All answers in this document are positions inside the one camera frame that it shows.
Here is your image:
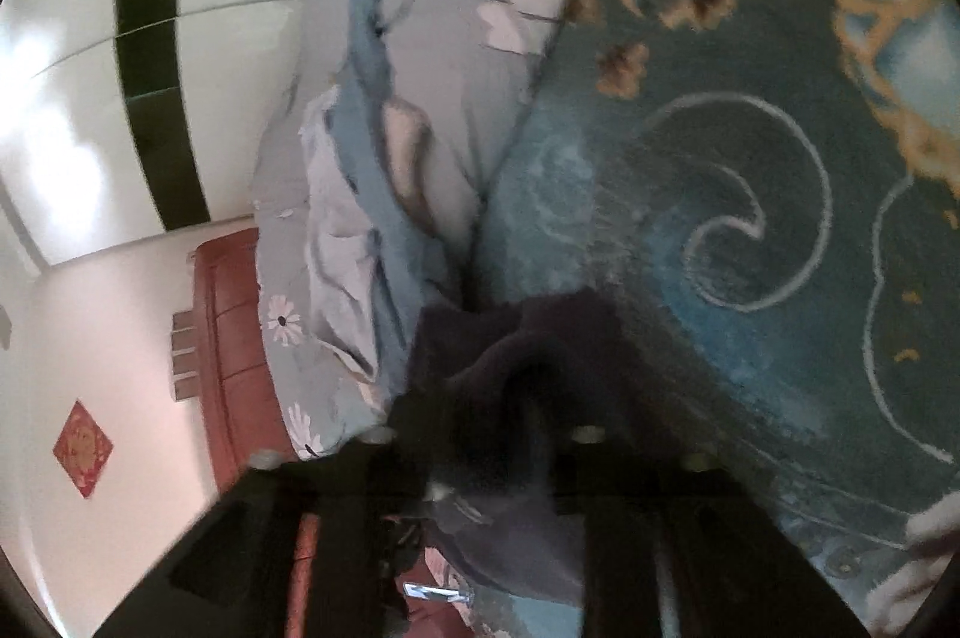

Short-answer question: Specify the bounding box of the black white jacket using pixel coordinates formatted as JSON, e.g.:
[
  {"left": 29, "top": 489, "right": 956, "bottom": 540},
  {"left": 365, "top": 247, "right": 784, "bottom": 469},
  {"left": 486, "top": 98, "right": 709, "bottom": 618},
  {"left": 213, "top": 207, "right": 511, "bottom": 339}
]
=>
[{"left": 391, "top": 289, "right": 680, "bottom": 604}]

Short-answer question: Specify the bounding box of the brown leather headboard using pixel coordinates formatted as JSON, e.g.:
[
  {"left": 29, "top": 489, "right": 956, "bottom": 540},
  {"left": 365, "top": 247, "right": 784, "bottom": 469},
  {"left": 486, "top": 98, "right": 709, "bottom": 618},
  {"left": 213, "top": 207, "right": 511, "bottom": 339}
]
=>
[{"left": 194, "top": 227, "right": 295, "bottom": 490}]

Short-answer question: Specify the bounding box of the teal floral bed blanket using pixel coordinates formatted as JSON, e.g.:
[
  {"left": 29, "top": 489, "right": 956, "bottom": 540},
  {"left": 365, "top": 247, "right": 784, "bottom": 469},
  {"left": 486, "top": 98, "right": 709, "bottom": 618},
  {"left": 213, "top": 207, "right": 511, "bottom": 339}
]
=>
[{"left": 469, "top": 0, "right": 958, "bottom": 636}]

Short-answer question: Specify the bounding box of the white black wardrobe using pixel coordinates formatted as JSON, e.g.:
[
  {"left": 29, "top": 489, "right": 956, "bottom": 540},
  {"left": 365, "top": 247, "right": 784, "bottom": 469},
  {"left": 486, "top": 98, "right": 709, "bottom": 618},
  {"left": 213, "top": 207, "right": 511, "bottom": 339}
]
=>
[{"left": 2, "top": 0, "right": 301, "bottom": 271}]

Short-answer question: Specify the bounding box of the grey floral quilt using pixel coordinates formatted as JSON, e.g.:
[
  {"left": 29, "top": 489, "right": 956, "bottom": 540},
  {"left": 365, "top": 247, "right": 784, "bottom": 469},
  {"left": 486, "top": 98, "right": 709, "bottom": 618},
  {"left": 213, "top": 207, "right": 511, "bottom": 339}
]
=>
[{"left": 252, "top": 0, "right": 568, "bottom": 459}]

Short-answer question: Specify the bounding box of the red wall decoration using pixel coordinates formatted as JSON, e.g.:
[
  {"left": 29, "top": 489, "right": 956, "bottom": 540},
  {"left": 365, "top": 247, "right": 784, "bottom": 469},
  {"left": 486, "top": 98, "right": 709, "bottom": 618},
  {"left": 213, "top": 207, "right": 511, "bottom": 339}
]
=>
[{"left": 52, "top": 401, "right": 114, "bottom": 498}]

